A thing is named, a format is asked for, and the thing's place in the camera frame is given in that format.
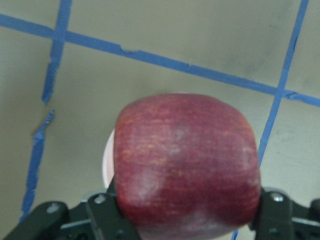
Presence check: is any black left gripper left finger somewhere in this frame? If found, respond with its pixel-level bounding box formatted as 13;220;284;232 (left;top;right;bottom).
4;184;140;240

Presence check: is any red apple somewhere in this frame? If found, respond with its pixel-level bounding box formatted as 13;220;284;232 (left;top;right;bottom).
113;93;261;240

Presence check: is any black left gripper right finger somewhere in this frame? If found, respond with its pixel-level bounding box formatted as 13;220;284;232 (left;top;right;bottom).
249;187;320;240

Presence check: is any pink bowl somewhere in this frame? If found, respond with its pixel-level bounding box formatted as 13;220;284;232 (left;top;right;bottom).
102;130;115;189

